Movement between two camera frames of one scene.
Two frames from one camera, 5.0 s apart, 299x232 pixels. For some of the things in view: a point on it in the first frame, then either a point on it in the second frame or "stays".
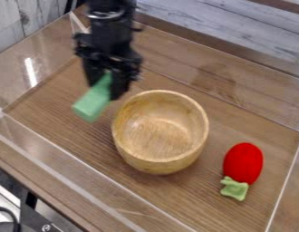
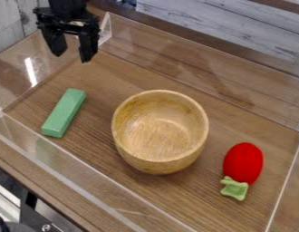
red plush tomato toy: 243,164 stays
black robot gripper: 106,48 -> 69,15
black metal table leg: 33,218 stays
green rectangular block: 95,99 -> 57,123
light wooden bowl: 161,127 stays
